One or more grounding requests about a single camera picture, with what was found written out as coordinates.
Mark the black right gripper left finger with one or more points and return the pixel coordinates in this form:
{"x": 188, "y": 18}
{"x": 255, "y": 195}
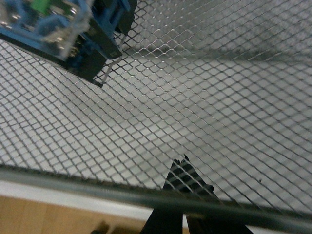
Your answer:
{"x": 166, "y": 220}

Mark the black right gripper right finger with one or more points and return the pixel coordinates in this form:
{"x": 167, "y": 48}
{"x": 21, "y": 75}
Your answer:
{"x": 207, "y": 220}

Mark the red emergency stop button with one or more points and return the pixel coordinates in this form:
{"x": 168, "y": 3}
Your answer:
{"x": 75, "y": 35}

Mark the grey wire mesh rack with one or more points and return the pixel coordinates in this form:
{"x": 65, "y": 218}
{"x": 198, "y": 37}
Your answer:
{"x": 226, "y": 82}

